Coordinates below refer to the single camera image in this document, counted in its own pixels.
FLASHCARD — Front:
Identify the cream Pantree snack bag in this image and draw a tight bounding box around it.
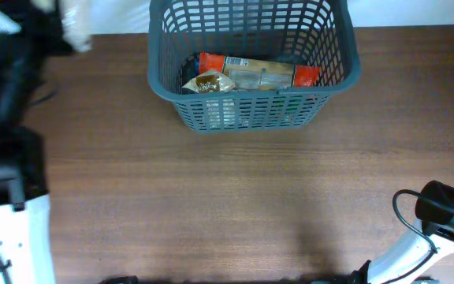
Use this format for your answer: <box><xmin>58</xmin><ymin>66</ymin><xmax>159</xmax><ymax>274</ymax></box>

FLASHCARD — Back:
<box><xmin>181</xmin><ymin>69</ymin><xmax>238</xmax><ymax>129</ymax></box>

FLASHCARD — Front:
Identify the red snack bar packet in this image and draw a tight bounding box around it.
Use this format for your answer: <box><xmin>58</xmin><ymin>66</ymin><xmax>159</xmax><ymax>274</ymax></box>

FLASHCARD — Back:
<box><xmin>199</xmin><ymin>52</ymin><xmax>321</xmax><ymax>90</ymax></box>

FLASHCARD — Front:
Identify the blue white carton box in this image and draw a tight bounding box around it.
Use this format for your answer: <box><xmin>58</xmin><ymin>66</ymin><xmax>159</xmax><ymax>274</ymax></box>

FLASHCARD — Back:
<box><xmin>181</xmin><ymin>59</ymin><xmax>199</xmax><ymax>85</ymax></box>

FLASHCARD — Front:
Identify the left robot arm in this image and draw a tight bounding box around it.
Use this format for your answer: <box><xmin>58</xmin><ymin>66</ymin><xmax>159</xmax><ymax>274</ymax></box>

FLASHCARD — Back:
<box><xmin>0</xmin><ymin>0</ymin><xmax>73</xmax><ymax>283</ymax></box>

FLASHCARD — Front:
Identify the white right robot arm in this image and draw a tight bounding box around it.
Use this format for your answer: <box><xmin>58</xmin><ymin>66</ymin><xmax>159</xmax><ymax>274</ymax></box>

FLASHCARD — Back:
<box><xmin>349</xmin><ymin>181</ymin><xmax>454</xmax><ymax>284</ymax></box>

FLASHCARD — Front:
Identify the grey plastic lattice basket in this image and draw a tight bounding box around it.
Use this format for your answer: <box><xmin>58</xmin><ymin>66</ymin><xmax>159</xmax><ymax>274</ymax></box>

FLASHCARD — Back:
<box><xmin>148</xmin><ymin>0</ymin><xmax>360</xmax><ymax>133</ymax></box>

